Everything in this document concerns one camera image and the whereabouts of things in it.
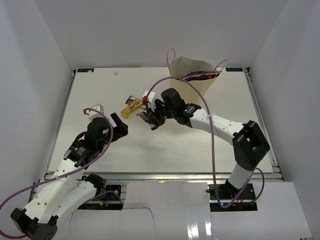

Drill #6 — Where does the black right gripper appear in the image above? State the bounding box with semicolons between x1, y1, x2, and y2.
147;100;177;126

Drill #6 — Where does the brown Hershey's chocolate bar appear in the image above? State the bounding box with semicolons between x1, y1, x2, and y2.
136;111;150;123

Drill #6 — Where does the yellow M&M's packet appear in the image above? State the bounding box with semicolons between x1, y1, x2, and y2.
121;98;144;118

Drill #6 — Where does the dark purple nut snack bag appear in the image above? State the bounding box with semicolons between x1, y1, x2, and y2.
182;71;222;82

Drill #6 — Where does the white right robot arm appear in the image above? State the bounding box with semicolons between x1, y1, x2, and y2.
143;88;271;200

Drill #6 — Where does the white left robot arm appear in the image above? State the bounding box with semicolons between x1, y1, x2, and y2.
10;108;129;240

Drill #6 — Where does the beige paper bag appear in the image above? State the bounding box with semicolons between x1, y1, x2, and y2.
166;48;228;105

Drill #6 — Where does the brown chocolate bar wrapper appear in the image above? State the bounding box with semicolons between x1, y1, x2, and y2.
125;95;148;111

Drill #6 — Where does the left blue table label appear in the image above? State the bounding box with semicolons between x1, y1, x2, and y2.
76;68;95;73

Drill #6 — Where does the blue table label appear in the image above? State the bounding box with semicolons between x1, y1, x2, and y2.
225;67;243;72
76;68;95;73

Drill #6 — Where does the right blue table label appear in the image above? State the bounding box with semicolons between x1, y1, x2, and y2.
225;67;243;72

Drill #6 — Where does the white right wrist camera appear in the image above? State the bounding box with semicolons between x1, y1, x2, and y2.
142;91;156;104

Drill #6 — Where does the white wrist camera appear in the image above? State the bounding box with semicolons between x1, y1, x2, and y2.
142;91;156;104
83;103;104;122

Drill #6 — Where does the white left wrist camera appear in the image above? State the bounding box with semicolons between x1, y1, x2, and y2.
83;103;104;122

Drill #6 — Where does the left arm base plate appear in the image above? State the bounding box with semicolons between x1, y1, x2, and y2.
85;184;123;205

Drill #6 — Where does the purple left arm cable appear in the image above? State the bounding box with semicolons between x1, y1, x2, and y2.
0;107;124;238

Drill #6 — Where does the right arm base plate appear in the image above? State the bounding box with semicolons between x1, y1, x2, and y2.
206;183;258;213

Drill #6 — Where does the aluminium front rail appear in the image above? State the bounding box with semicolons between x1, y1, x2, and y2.
44;172;283;183

